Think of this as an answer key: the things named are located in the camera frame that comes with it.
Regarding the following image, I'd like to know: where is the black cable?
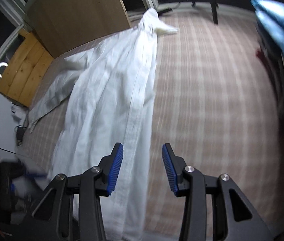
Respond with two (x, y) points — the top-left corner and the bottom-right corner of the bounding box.
(14, 115), (30, 146)

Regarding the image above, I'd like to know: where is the plaid blanket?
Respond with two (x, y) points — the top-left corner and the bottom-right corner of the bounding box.
(19, 1), (284, 236)

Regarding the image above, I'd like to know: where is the white power strip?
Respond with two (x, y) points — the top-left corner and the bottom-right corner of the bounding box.
(10, 104), (29, 124)

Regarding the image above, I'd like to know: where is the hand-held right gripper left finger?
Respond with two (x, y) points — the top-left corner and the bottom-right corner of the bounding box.
(32, 143), (125, 241)

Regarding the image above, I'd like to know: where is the black chair leg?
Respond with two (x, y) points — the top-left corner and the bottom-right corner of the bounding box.
(208, 0), (219, 25)

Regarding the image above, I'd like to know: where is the white shirt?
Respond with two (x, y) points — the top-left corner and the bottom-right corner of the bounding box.
(28, 7), (180, 241)

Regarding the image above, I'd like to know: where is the blue cloth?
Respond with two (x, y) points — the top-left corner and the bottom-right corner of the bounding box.
(251, 0), (284, 93)

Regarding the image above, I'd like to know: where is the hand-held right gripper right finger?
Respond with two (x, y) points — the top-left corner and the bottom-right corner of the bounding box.
(162, 143), (275, 241)

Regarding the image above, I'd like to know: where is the pine wood nightstand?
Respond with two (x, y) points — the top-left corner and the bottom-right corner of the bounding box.
(0, 29), (55, 108)

